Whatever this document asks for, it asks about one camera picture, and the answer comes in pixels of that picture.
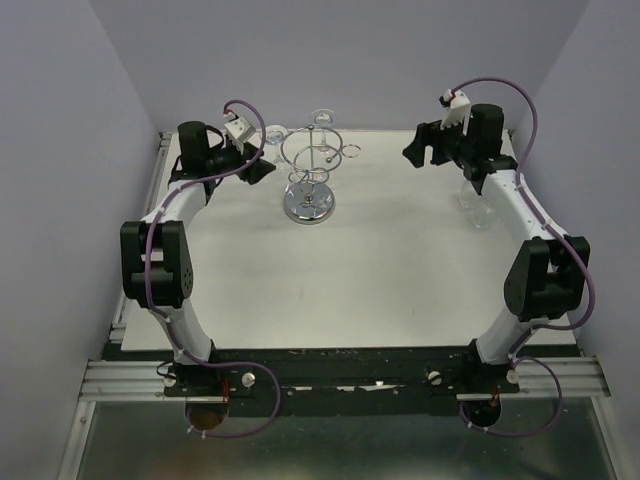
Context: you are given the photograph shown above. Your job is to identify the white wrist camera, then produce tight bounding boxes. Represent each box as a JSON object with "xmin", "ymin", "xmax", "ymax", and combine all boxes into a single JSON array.
[
  {"xmin": 439, "ymin": 89, "xmax": 471, "ymax": 130},
  {"xmin": 223, "ymin": 110, "xmax": 256, "ymax": 154}
]

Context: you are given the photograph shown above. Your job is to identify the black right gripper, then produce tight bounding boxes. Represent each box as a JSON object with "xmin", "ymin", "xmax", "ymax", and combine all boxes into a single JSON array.
[{"xmin": 402, "ymin": 112, "xmax": 476, "ymax": 168}]

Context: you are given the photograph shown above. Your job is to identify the clear wine glass front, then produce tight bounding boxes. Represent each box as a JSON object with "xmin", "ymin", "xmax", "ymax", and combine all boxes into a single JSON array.
[{"xmin": 469, "ymin": 198, "xmax": 498, "ymax": 230}]

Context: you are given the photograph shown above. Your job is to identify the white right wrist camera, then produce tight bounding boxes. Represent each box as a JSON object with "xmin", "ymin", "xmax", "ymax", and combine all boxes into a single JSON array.
[{"xmin": 439, "ymin": 89, "xmax": 471, "ymax": 130}]

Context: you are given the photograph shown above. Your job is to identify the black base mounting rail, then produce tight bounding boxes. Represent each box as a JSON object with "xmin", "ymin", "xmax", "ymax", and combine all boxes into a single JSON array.
[{"xmin": 102, "ymin": 342, "xmax": 551, "ymax": 419}]

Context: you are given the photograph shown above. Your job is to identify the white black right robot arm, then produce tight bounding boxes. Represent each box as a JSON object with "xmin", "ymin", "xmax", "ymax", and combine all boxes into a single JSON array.
[{"xmin": 402, "ymin": 104, "xmax": 590, "ymax": 392}]

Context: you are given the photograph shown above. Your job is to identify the chrome wine glass rack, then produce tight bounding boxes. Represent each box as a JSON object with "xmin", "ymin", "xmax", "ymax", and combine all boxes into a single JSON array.
[{"xmin": 280, "ymin": 124, "xmax": 362, "ymax": 225}]

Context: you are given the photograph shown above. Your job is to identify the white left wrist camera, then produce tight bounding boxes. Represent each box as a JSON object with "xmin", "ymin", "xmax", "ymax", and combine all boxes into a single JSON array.
[{"xmin": 223, "ymin": 110, "xmax": 256, "ymax": 154}]

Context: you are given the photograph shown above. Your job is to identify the ribbed clear wine glass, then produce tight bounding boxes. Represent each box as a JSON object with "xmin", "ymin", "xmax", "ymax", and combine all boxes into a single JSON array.
[{"xmin": 457, "ymin": 181, "xmax": 482, "ymax": 211}]

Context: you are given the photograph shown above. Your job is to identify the aluminium frame extrusion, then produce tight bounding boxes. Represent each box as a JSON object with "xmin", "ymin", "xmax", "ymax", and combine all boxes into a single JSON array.
[{"xmin": 54, "ymin": 130, "xmax": 171, "ymax": 480}]

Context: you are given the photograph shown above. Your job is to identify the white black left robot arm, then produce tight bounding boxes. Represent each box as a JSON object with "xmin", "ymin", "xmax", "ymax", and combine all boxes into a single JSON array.
[{"xmin": 120, "ymin": 111, "xmax": 275, "ymax": 395}]

